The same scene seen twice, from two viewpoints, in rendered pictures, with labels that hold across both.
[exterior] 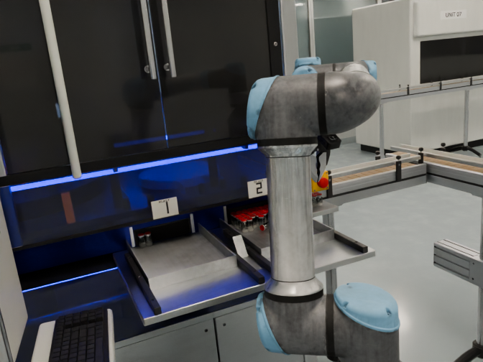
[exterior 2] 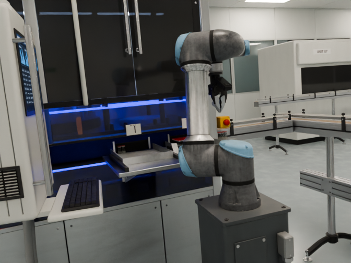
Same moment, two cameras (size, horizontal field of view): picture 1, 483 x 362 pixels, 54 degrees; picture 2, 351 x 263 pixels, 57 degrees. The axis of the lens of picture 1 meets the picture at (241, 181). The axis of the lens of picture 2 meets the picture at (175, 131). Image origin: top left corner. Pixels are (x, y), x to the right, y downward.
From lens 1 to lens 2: 43 cm
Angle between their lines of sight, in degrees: 8
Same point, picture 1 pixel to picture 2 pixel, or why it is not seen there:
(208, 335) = (156, 211)
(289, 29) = not seen: hidden behind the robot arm
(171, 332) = (134, 206)
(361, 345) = (232, 165)
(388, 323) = (246, 153)
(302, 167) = (202, 76)
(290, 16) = (206, 26)
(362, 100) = (232, 41)
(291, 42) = not seen: hidden behind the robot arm
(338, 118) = (220, 49)
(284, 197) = (193, 91)
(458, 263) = (314, 181)
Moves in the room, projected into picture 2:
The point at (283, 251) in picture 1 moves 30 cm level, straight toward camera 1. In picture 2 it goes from (192, 118) to (187, 129)
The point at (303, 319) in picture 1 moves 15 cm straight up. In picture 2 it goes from (202, 153) to (199, 110)
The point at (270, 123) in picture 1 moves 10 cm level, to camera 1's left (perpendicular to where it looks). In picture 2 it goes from (186, 53) to (159, 55)
